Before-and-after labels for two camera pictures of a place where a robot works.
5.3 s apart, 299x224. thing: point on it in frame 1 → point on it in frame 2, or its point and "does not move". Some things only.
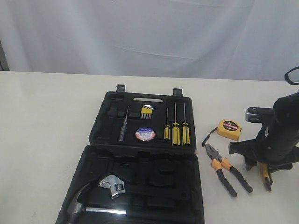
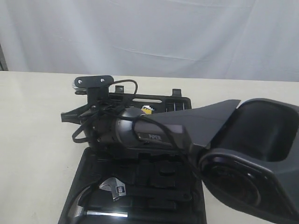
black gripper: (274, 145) → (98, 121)
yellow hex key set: (146, 111) does not move
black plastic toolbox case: (141, 165) does not move
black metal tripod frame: (4, 66) does not move
